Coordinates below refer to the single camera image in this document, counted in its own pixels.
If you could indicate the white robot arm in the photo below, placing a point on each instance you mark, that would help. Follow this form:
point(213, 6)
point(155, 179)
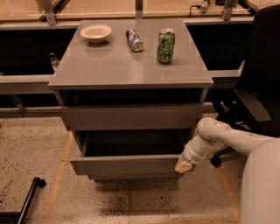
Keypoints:
point(260, 185)

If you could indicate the crushed green soda can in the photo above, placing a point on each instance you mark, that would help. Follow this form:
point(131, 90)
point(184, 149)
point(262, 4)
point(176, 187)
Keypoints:
point(166, 43)

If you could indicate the blue silver soda can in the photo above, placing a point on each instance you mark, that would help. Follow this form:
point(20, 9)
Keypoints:
point(134, 40)

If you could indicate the white paper bowl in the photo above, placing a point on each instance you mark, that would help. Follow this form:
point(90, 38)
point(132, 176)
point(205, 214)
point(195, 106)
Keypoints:
point(96, 33)

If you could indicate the grey top drawer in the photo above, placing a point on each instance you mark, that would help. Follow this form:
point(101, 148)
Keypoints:
point(132, 117)

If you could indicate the black office chair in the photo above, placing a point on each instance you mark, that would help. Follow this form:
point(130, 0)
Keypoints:
point(254, 103)

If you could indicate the black wheeled stand base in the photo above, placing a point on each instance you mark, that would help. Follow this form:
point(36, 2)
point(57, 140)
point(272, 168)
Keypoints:
point(19, 217)

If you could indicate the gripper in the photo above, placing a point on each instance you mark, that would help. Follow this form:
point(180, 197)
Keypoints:
point(192, 155)

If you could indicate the long grey desk frame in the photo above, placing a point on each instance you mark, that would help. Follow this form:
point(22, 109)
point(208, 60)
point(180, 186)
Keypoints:
point(219, 46)

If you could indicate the grey drawer cabinet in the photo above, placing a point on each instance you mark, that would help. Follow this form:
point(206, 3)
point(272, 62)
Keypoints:
point(112, 74)

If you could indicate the grey drawer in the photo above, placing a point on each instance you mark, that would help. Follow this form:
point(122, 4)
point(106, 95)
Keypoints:
point(129, 154)
point(132, 117)

